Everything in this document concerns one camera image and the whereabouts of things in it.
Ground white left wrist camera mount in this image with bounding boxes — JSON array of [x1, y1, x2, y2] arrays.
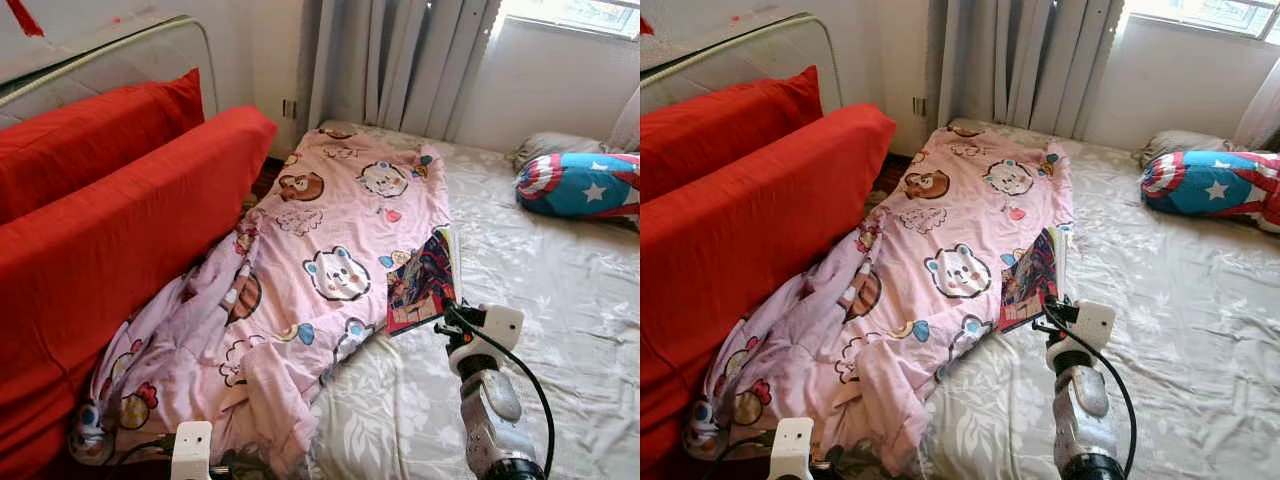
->
[[768, 417, 814, 480], [170, 420, 214, 480]]

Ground grey pillow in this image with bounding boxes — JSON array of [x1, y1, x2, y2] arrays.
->
[[1138, 130, 1233, 169], [512, 132, 611, 173]]

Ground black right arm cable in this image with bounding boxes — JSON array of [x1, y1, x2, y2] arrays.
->
[[445, 305, 557, 476], [1035, 318, 1141, 476]]

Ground pale sheer curtain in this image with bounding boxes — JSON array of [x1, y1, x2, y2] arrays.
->
[[605, 85, 641, 156], [1232, 55, 1280, 151]]

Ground grey pleated curtain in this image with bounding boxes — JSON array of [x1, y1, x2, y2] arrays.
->
[[935, 0, 1126, 141], [300, 0, 501, 141]]

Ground green quilted mattress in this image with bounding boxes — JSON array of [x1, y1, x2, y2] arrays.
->
[[0, 12, 221, 131], [640, 12, 844, 116]]

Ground small red fabric cushion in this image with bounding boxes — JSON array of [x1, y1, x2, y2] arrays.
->
[[0, 68, 206, 226], [640, 66, 826, 201]]

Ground blue star shield pillow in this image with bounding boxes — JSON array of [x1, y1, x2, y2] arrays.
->
[[1140, 150, 1280, 233], [515, 152, 641, 221]]

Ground pink and blue comic book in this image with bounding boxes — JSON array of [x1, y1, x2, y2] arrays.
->
[[998, 226, 1069, 333], [385, 226, 463, 337]]

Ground pink cartoon animal blanket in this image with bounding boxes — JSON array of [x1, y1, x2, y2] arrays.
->
[[68, 127, 453, 476], [682, 125, 1076, 476]]

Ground beige floral bedsheet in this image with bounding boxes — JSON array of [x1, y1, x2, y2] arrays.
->
[[860, 118, 1280, 480], [240, 120, 641, 480]]

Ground large red fabric cushion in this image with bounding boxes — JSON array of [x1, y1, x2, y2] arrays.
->
[[0, 105, 279, 480], [640, 103, 898, 480]]

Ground bright window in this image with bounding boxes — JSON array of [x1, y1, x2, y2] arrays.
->
[[1125, 0, 1280, 46], [500, 0, 641, 41]]

